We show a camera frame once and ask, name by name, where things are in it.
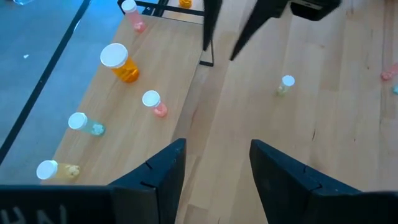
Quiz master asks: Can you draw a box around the black metal shelf frame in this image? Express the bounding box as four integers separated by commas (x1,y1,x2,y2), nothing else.
116,0,215,67

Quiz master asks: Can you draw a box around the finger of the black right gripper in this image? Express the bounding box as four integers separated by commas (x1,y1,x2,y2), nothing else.
201,0,223,52
229,0,292,62

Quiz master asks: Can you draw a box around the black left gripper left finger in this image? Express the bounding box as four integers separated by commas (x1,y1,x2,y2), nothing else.
0,138,187,224

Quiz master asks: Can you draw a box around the small pink pill bottle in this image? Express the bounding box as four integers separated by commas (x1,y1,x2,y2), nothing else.
121,0,147,34
142,90,169,119
380,62,398,82

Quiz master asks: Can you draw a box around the small yellow-green pill bottle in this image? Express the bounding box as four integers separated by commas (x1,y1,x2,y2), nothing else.
274,75,296,98
35,159,81,181

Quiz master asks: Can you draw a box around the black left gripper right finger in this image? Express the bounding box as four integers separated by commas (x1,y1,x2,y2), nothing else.
249,139,398,224

